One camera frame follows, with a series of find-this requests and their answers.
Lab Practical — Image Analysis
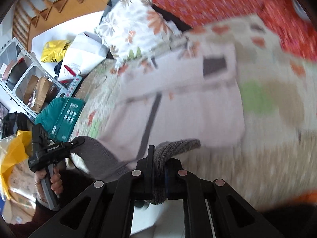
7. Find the light blue paint box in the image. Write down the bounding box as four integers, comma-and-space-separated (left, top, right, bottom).
57, 75, 83, 98

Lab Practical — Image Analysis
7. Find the wooden staircase railing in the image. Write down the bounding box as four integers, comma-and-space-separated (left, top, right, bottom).
12, 0, 108, 51

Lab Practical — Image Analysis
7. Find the person's left hand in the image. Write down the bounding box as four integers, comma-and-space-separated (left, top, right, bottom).
34, 166, 64, 203

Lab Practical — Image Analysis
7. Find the green cardboard box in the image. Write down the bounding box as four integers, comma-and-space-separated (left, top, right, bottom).
49, 97, 85, 142

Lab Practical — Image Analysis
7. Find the heart patchwork quilt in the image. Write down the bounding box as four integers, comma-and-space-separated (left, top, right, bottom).
73, 15, 316, 209

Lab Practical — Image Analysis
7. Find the yellow plastic bag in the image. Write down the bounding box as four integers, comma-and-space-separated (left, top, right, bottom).
41, 40, 72, 62

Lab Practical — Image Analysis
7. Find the red floral blanket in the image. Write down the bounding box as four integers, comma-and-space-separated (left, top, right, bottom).
153, 0, 316, 61

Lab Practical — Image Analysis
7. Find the pale pink sweater grey trim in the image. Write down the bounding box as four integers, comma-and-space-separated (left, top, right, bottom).
75, 42, 245, 204

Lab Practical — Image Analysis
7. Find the white paper shopping bag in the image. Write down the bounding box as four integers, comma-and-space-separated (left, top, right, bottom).
58, 32, 109, 82

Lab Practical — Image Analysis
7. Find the brown cardboard box on shelf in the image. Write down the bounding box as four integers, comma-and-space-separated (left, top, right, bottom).
23, 75, 52, 113

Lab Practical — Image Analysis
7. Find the teal fabric bundle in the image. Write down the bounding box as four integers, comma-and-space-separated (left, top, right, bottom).
35, 97, 66, 134

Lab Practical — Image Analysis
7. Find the white floral pillow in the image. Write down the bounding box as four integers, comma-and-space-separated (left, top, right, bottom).
95, 0, 182, 69

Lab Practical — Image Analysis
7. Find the white metal shelf rack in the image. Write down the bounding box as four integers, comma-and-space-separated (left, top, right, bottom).
1, 38, 67, 121

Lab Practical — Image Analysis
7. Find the yellow bag lower left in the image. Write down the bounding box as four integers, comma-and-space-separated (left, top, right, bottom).
1, 131, 32, 200

